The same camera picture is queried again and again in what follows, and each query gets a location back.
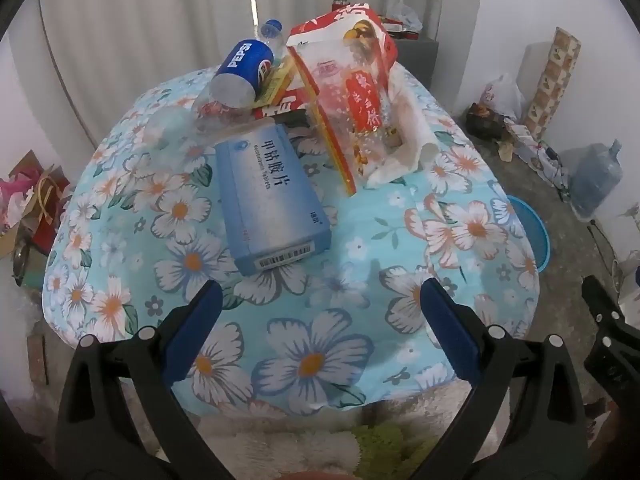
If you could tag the red jar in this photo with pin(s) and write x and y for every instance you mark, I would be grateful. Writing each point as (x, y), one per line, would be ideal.
(341, 2)

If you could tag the cardboard box with clutter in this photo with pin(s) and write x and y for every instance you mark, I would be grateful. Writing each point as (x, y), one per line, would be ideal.
(47, 195)

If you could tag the crumpled white tissue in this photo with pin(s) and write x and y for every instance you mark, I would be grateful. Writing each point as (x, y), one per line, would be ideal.
(390, 172)

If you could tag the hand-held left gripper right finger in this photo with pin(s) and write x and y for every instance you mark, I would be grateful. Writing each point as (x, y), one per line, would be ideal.
(450, 332)

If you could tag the red packet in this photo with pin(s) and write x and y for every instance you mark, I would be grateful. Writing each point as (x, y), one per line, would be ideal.
(287, 105)

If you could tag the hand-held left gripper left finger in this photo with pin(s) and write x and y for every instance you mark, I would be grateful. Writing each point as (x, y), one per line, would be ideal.
(200, 332)

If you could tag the grey cabinet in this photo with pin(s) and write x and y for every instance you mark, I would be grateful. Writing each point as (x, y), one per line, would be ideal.
(417, 55)

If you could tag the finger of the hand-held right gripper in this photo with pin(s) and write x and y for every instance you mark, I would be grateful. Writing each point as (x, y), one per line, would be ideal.
(612, 347)

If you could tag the patterned paper roll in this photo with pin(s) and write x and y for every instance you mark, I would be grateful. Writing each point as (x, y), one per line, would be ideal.
(555, 70)

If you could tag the red white food box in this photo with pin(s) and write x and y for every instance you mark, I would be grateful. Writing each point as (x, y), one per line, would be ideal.
(325, 22)

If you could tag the white curtain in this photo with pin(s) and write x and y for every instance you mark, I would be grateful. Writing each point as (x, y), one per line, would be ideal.
(150, 20)

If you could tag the large blue water jug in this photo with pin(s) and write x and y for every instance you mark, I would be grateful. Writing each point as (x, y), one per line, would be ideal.
(595, 180)

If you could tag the clear red printed plastic bag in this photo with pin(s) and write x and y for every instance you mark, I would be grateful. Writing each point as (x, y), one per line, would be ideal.
(360, 105)

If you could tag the yellow green packet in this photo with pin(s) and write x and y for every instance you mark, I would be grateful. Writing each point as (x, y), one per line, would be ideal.
(277, 80)

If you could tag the white green fuzzy cloth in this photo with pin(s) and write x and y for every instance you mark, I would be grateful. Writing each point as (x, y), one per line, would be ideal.
(310, 440)

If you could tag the blue medicine box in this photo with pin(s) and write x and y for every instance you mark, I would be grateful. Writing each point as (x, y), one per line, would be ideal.
(265, 195)

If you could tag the round metal pot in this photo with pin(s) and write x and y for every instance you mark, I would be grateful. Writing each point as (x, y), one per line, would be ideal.
(20, 265)

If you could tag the pink tissue paper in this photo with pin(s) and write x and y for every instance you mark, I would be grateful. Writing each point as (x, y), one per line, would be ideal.
(17, 195)

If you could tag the blue label plastic bottle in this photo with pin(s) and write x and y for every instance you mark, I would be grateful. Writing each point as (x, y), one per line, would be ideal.
(245, 60)

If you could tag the floral blue tablecloth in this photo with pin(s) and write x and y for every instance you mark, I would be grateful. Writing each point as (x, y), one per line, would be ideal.
(350, 270)

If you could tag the white paper cup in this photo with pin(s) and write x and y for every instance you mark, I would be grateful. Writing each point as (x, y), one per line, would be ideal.
(425, 130)

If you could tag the blue plastic basin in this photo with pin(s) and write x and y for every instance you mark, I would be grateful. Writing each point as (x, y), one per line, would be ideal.
(537, 235)

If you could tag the white plastic bag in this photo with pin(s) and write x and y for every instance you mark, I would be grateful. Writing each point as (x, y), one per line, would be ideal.
(502, 95)

